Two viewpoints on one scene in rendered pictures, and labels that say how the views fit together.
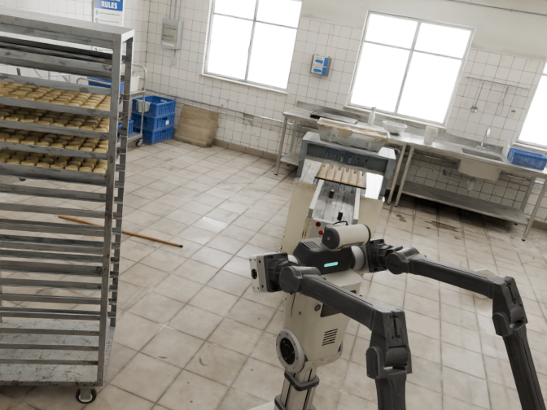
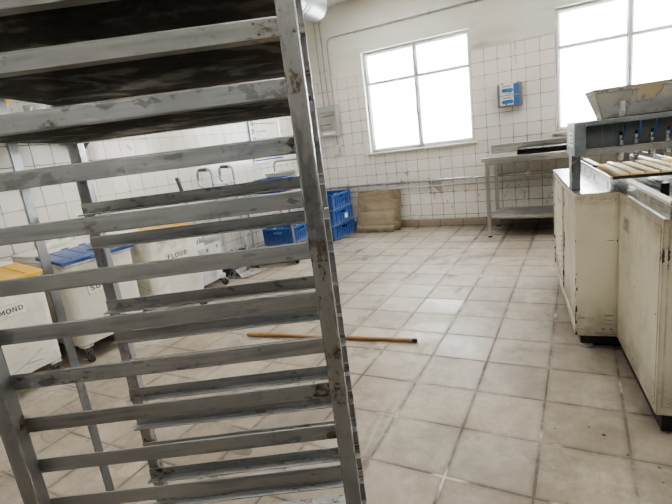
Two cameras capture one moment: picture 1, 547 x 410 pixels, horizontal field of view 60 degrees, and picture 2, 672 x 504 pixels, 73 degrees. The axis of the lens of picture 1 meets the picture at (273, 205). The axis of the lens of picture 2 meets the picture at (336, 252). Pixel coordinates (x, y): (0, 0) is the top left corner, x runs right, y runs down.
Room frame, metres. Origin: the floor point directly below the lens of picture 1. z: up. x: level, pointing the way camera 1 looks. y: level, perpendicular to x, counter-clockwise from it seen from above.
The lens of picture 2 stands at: (1.14, 0.48, 1.22)
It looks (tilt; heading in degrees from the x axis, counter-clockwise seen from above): 13 degrees down; 15
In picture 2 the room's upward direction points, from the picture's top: 7 degrees counter-clockwise
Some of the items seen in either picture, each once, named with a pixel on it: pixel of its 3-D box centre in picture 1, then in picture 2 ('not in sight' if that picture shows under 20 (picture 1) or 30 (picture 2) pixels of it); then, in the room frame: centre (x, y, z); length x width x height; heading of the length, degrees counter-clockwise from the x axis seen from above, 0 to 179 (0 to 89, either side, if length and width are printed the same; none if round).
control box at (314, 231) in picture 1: (329, 232); not in sight; (2.82, -0.39, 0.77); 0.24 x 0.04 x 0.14; 82
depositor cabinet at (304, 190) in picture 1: (333, 211); (627, 242); (4.15, -0.57, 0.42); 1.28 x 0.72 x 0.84; 172
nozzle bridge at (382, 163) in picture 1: (344, 164); (653, 149); (3.68, -0.50, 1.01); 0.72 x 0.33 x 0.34; 82
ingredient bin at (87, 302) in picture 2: not in sight; (85, 296); (3.74, 3.08, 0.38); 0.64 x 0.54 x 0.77; 75
